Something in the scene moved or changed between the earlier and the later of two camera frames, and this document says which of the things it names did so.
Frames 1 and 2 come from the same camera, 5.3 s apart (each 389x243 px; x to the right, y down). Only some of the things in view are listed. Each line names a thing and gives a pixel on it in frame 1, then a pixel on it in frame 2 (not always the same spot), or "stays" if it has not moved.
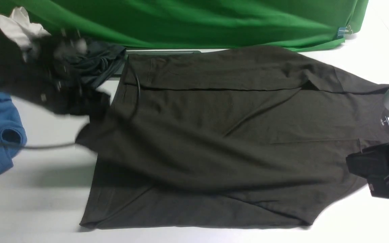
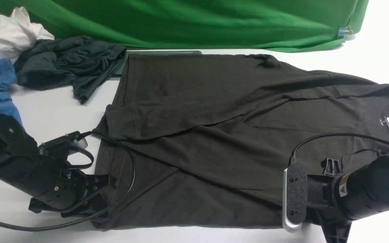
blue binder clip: (342, 31) stays
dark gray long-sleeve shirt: (259, 135) stays
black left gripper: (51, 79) to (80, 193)
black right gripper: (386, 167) to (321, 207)
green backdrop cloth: (186, 24) stays
